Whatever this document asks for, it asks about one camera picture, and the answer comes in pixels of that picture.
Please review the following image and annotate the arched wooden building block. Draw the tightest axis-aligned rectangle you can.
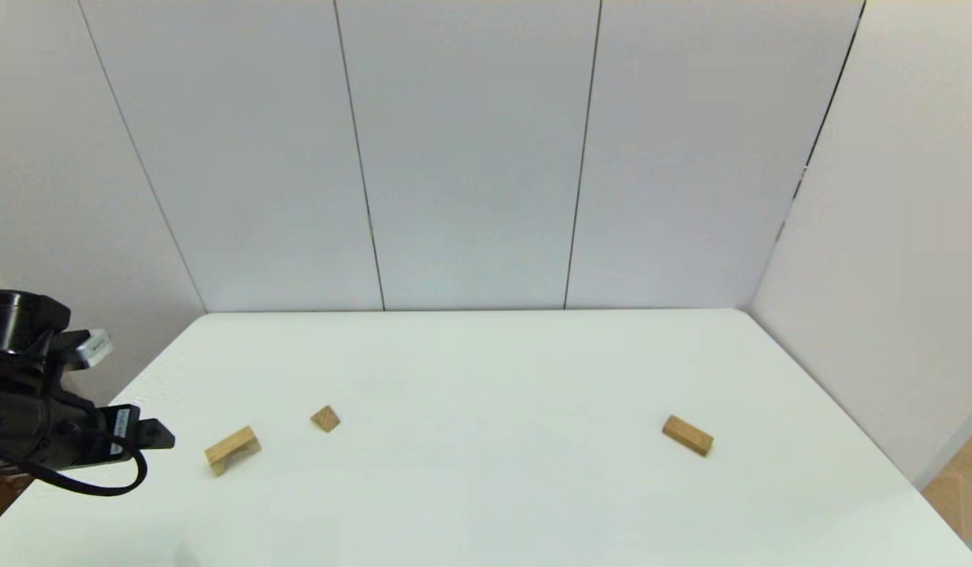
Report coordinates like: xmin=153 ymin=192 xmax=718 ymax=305
xmin=205 ymin=426 xmax=262 ymax=477

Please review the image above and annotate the rectangular wooden building block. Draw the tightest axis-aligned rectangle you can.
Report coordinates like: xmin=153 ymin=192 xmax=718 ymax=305
xmin=662 ymin=415 xmax=714 ymax=457

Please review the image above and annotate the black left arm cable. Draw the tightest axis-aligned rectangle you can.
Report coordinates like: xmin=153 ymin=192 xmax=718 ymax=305
xmin=0 ymin=394 xmax=149 ymax=498

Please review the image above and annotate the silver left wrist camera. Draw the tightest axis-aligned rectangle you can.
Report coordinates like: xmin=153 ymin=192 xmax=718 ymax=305
xmin=59 ymin=328 xmax=113 ymax=371

